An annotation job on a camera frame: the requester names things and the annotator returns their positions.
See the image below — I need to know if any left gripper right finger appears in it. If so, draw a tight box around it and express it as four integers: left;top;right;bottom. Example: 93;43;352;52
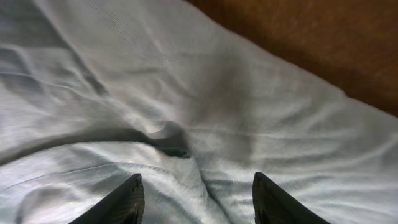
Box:
252;172;329;224

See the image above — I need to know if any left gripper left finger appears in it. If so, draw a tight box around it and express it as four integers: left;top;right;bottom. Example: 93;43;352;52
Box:
70;174;145;224

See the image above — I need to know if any light blue t-shirt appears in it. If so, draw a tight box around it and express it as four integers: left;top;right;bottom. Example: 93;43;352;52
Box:
1;1;397;223

